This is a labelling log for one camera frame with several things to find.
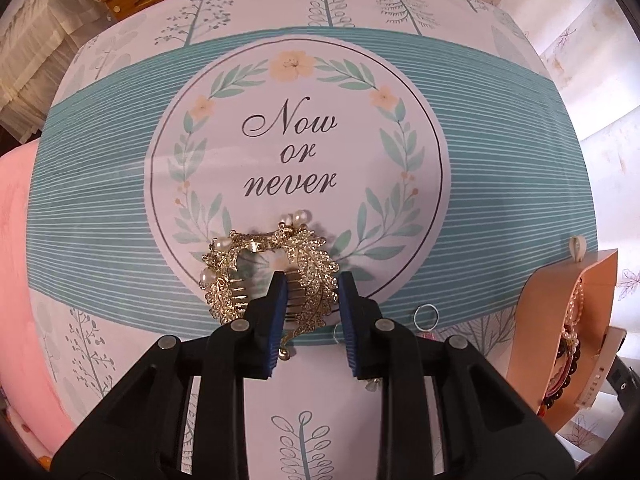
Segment black bead bracelet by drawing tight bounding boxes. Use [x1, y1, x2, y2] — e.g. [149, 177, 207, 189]
[541, 343, 583, 409]

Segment twisted pearl necklace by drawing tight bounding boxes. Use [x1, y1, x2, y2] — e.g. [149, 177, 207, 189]
[560, 276, 586, 356]

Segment peach jewelry box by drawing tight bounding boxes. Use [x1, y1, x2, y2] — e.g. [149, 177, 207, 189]
[506, 249, 618, 432]

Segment gold leaf hair comb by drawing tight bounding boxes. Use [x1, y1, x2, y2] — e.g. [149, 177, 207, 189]
[198, 210, 340, 361]

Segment pink smart watch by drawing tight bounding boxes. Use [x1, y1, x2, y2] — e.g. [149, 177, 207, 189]
[575, 326, 627, 408]

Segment pink charm hoop earring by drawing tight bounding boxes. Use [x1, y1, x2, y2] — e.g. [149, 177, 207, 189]
[412, 304, 440, 340]

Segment pink blanket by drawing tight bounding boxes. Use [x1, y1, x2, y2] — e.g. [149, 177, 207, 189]
[1, 141, 74, 454]

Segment teal patterned tablecloth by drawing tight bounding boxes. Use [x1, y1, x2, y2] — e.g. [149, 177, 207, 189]
[24, 0, 599, 480]

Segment white lace bed skirt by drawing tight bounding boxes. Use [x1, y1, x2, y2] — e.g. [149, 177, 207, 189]
[1, 0, 110, 142]

